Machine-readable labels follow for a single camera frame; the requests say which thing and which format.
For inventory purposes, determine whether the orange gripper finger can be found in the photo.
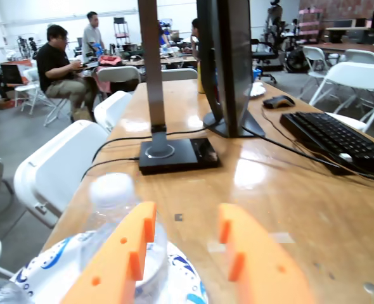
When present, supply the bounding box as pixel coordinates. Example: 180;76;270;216
217;203;317;304
59;201;158;304

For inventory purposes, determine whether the clear water bottle blue label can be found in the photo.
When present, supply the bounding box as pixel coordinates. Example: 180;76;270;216
79;172;169;304

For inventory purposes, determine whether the blue floral paper plate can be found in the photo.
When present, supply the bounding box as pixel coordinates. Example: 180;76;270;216
11;232;209;304

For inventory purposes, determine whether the black keyboard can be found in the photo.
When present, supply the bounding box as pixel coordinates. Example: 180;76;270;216
279;111;374;174

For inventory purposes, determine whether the black orange computer mouse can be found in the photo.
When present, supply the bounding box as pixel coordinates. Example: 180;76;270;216
262;94;296;110

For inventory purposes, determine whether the yellow drink can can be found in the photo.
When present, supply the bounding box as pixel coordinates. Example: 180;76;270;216
197;61;207;94

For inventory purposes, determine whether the pink red cloth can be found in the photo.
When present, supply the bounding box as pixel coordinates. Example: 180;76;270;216
93;55;124;93

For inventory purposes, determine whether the grey desk lamp black base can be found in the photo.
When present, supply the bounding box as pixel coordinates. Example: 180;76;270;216
138;0;221;175

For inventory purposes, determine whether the seated man black shirt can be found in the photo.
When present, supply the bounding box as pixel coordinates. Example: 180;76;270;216
36;24;93;123

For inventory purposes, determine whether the black computer monitor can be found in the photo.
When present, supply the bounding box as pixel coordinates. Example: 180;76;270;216
196;0;266;139

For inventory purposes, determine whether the black office chair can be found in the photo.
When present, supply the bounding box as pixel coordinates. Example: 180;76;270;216
251;38;278;84

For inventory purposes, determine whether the standing man grey shirt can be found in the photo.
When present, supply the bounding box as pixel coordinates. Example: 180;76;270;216
81;11;106;60

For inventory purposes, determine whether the long brown table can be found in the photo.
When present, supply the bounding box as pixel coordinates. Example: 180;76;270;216
304;42;374;58

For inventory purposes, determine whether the person in dark grey shirt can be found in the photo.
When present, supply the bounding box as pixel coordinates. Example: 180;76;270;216
190;18;204;61

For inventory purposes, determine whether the grey humanoid robot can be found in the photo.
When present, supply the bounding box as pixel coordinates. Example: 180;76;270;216
266;0;285;35

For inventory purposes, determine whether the pink shelving rack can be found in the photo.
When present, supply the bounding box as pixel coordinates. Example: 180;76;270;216
297;8;324;35

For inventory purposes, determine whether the black lamp power cable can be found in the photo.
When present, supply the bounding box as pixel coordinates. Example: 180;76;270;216
81;157;141;182

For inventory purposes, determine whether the black monitor cable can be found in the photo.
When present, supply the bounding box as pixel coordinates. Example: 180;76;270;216
242;125;342;168

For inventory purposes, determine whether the black cable behind lamp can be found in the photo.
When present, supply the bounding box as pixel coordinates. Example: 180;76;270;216
91;127;207;161

